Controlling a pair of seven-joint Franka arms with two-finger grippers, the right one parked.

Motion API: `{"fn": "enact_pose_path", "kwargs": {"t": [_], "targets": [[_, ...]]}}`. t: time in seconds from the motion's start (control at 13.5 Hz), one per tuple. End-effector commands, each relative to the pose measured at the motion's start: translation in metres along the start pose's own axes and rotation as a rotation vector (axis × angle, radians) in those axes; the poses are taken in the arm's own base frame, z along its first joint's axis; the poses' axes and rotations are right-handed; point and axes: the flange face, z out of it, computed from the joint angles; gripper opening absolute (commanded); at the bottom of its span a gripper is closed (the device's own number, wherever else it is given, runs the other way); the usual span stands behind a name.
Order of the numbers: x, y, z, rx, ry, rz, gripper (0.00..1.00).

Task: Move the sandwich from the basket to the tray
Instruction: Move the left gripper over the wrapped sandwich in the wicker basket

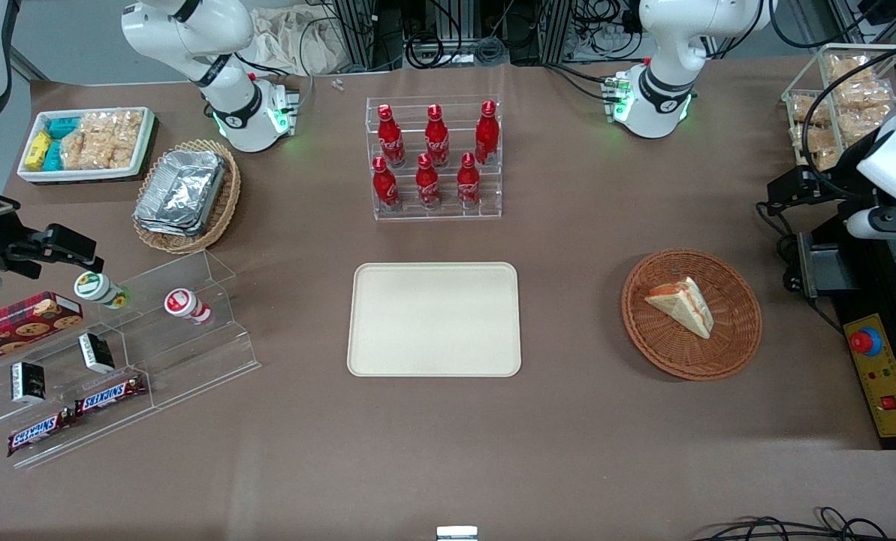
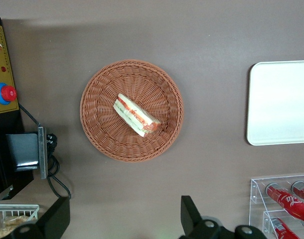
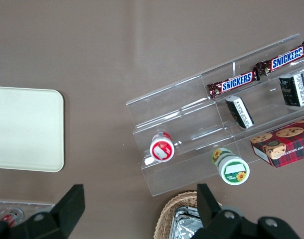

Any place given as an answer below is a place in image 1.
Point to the green cap yogurt bottle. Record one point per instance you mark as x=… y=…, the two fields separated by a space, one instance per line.
x=98 y=289

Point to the yellow control panel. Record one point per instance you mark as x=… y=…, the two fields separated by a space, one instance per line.
x=887 y=383

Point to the triangular sandwich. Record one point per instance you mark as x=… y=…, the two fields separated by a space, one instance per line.
x=684 y=306

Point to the small black drink carton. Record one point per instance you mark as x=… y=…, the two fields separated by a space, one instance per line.
x=97 y=353
x=28 y=382

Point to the clear bag rice crackers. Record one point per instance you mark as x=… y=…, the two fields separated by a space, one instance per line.
x=125 y=135
x=85 y=143

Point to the grey metal box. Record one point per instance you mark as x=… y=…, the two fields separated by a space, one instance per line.
x=827 y=267

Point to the red tartan cookie box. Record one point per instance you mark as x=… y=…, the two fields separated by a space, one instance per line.
x=19 y=323

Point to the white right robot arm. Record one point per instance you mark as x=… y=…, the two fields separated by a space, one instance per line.
x=231 y=105

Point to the red cola bottle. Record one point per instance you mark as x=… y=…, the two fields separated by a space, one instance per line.
x=468 y=184
x=391 y=139
x=436 y=139
x=385 y=188
x=427 y=186
x=487 y=135

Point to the bagged fried snack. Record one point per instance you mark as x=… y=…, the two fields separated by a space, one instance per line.
x=864 y=96
x=812 y=143
x=849 y=68
x=857 y=124
x=810 y=109

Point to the cream rectangular tray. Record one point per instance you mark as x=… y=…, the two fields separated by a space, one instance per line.
x=432 y=319

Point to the light wicker basket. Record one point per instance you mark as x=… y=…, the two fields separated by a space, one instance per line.
x=226 y=203

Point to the clear acrylic step display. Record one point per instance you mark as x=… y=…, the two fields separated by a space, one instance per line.
x=192 y=353

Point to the beige cloth bag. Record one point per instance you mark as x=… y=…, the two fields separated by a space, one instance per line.
x=282 y=41

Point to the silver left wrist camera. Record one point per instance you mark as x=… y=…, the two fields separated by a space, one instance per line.
x=868 y=227

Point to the teal snack packet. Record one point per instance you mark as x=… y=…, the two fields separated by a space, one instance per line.
x=53 y=156
x=63 y=128

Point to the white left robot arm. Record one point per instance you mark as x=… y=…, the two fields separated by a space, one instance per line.
x=662 y=90

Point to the snickers chocolate bar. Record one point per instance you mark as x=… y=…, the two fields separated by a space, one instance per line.
x=38 y=433
x=110 y=395

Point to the white rectangular snack bin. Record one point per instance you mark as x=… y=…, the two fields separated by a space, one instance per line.
x=128 y=173

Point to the aluminium frame profile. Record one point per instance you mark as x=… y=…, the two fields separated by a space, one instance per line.
x=361 y=34

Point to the black machine housing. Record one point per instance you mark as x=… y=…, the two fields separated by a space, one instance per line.
x=868 y=285

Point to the red emergency stop button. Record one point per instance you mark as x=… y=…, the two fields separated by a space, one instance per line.
x=865 y=342

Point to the yellow snack packet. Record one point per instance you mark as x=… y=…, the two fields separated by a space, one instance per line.
x=38 y=150

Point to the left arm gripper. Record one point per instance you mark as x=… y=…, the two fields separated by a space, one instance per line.
x=832 y=183

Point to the stacked aluminium foil containers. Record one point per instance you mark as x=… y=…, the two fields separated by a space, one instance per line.
x=181 y=191

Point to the clear acrylic bottle rack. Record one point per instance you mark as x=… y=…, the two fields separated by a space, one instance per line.
x=485 y=203

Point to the brown wicker basket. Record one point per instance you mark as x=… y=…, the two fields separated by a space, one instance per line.
x=725 y=330

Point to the red cap yogurt bottle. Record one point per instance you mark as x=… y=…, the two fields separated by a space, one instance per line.
x=185 y=304

